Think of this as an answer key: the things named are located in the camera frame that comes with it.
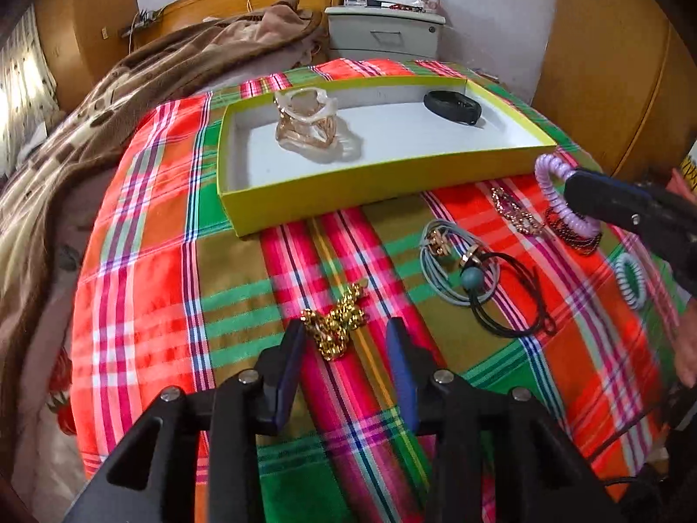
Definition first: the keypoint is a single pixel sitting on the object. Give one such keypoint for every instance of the black elastic with teal bead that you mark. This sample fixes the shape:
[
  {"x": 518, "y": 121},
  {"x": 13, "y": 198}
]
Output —
[{"x": 468, "y": 278}]

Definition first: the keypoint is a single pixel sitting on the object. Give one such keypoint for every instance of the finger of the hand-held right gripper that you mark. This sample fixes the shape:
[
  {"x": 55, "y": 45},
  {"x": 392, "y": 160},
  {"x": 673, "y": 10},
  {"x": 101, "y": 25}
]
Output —
[
  {"x": 599, "y": 204},
  {"x": 615, "y": 185}
]

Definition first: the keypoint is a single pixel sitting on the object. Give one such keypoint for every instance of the power strip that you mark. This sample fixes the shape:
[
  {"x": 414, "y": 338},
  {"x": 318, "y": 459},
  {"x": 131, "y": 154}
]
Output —
[{"x": 142, "y": 20}]

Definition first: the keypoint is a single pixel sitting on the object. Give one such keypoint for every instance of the yellow printed packet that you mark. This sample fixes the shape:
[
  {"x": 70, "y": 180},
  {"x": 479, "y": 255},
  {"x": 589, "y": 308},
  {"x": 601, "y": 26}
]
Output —
[{"x": 690, "y": 166}]

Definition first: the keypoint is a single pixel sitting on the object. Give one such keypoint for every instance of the large wooden wardrobe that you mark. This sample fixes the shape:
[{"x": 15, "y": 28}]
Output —
[{"x": 610, "y": 54}]

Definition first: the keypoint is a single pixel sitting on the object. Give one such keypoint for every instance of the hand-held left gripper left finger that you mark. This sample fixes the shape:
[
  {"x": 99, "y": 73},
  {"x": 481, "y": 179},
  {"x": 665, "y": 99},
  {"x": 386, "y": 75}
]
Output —
[{"x": 287, "y": 376}]

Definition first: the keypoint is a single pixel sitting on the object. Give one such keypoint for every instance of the person's right hand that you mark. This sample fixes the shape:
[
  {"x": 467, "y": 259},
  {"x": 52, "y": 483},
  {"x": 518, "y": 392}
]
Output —
[{"x": 687, "y": 343}]

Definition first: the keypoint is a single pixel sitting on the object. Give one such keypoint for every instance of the wooden headboard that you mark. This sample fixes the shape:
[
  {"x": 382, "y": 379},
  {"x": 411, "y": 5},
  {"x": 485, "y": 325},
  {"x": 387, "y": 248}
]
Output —
[{"x": 218, "y": 0}]

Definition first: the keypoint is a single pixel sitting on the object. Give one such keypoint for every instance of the narrow wooden cabinet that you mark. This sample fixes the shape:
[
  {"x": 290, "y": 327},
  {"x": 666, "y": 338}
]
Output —
[{"x": 87, "y": 38}]

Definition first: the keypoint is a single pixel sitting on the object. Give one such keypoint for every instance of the yellow-green cardboard box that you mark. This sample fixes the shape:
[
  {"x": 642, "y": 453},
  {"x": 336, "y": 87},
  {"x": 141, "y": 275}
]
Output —
[{"x": 250, "y": 204}]

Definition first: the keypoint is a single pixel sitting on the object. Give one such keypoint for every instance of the patterned curtain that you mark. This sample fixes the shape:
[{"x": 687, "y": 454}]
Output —
[{"x": 24, "y": 92}]

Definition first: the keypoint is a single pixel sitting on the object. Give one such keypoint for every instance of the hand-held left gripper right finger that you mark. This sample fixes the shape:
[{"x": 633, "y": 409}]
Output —
[{"x": 402, "y": 376}]

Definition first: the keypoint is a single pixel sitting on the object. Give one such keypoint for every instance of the black wristband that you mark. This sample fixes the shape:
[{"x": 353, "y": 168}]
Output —
[{"x": 435, "y": 104}]

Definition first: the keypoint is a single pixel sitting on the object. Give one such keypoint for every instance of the blue elastic with cream flower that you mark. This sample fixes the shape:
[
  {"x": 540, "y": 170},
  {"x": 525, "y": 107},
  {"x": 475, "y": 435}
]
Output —
[{"x": 435, "y": 245}]

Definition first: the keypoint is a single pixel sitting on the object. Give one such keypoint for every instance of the brown patterned blanket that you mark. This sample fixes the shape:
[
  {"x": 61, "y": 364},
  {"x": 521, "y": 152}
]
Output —
[{"x": 81, "y": 131}]

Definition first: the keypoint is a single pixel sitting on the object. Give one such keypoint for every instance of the rhinestone hair clip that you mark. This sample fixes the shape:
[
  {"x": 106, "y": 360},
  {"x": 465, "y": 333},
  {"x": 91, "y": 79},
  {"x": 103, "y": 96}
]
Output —
[{"x": 517, "y": 215}]

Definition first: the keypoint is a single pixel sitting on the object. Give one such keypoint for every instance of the clear hair claw clip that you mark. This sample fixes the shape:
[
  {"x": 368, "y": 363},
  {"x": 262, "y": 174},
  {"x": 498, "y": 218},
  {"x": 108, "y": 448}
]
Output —
[{"x": 305, "y": 120}]

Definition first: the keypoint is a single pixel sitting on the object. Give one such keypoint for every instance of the grey nightstand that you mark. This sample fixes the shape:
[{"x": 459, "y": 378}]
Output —
[{"x": 381, "y": 35}]

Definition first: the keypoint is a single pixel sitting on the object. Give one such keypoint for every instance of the plaid cloth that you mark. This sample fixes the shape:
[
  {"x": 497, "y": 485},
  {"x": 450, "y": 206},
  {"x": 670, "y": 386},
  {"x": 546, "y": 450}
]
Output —
[{"x": 163, "y": 283}]

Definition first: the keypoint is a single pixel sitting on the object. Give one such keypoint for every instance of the clutter of small things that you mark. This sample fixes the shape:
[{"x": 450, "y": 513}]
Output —
[{"x": 403, "y": 0}]

